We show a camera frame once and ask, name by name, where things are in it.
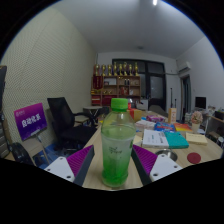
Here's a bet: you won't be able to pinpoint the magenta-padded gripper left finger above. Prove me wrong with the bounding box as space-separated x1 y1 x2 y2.
44 144 96 187

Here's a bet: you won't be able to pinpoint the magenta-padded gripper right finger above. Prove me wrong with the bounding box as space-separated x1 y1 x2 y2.
128 143 184 187

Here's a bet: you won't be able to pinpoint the green-capped clear drink bottle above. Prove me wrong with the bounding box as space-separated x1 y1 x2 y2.
100 97 137 189

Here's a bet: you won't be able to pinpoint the teal book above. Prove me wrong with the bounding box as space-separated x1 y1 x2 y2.
164 131 190 150

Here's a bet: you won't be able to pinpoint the white printed booklet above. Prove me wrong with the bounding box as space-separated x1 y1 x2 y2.
141 129 170 149

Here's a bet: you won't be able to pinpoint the flat round red coaster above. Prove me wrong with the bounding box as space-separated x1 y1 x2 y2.
186 152 202 165

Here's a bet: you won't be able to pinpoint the small cream book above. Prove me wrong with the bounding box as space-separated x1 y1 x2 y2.
133 133 144 146

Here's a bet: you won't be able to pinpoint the blue colourful book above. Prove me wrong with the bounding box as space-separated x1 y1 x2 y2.
153 121 177 133

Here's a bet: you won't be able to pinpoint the black office chair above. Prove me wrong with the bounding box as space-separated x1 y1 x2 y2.
46 96 98 151

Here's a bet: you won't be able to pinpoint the black backpack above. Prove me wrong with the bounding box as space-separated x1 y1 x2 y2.
8 142 34 166

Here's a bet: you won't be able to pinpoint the large cream book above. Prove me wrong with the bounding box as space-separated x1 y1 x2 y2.
185 131 209 146

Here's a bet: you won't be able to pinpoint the orange book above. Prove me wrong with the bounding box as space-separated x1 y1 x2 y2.
173 122 193 133

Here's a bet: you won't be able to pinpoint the upright tan carton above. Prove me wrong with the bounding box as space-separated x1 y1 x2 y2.
167 107 178 125

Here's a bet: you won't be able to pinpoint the purple sign board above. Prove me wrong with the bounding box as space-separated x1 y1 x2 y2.
13 102 48 142

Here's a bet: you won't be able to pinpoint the potted pink flowers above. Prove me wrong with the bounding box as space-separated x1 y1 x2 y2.
190 110 204 134

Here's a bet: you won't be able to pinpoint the yellow gift box red ribbon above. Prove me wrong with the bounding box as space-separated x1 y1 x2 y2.
127 102 144 123

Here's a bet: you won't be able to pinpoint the small round side table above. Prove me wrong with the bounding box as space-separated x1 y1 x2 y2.
82 105 111 116

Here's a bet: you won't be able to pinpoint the black computer monitor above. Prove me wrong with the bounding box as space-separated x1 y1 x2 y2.
194 96 207 110

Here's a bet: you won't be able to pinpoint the black framed glass door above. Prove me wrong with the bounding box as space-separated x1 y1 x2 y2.
112 58 167 111

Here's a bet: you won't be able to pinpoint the wooden shelf unit with trophies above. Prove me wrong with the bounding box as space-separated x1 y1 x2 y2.
90 61 142 107

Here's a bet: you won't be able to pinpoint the white wall air conditioner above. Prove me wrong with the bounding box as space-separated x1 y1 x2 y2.
176 61 192 74

